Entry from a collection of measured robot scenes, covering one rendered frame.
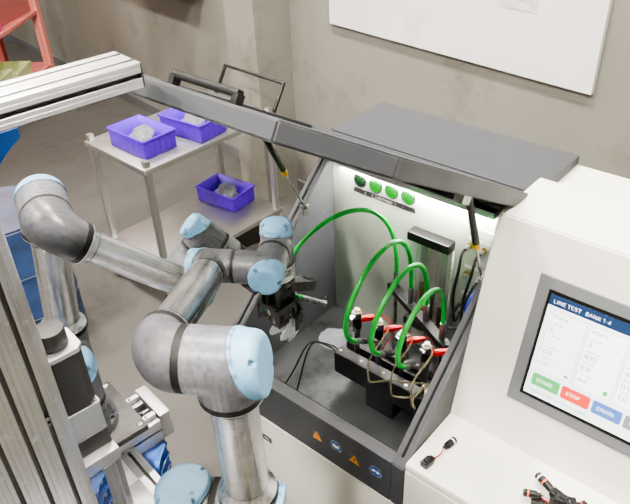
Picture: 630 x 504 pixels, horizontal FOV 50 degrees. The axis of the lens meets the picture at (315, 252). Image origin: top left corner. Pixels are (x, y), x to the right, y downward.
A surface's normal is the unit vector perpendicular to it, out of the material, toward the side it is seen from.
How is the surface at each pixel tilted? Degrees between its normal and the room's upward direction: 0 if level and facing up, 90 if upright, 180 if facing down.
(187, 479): 7
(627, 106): 90
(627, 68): 90
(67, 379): 90
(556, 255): 76
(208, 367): 57
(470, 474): 0
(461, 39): 90
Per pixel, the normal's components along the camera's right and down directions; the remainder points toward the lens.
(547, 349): -0.64, 0.24
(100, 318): -0.04, -0.82
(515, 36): -0.74, 0.40
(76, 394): 0.67, 0.40
